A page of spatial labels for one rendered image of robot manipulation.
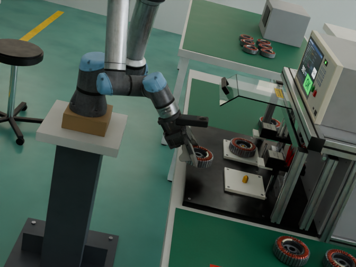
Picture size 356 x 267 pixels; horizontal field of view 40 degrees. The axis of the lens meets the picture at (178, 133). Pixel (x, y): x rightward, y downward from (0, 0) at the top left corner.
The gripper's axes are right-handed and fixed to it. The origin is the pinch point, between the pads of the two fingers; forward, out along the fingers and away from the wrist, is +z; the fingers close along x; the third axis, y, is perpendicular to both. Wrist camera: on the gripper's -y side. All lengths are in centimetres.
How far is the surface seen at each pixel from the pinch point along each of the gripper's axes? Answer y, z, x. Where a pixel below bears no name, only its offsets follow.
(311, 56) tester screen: -50, -12, -21
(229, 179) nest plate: -6.8, 12.3, 1.8
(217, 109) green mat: -2, 15, -70
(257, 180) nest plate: -15.7, 19.4, -2.3
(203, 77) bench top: 4, 11, -113
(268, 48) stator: -34, 40, -200
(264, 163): -21.3, 10.7, 1.9
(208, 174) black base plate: -0.1, 8.7, -1.0
